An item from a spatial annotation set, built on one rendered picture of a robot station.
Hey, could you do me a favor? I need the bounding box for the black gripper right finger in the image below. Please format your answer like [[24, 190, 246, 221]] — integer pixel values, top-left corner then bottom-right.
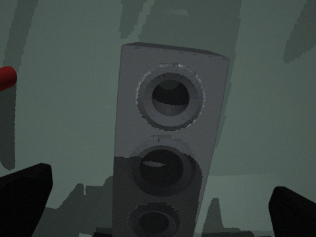
[[269, 186, 316, 237]]

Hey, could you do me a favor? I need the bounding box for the dark red peg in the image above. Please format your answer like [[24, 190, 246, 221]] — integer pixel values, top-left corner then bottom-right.
[[0, 66, 17, 92]]

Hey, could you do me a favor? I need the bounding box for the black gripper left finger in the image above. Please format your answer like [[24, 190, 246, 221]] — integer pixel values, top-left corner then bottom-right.
[[0, 163, 53, 237]]

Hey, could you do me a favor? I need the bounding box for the grey plate with three holes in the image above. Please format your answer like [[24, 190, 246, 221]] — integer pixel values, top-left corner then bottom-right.
[[111, 42, 230, 237]]

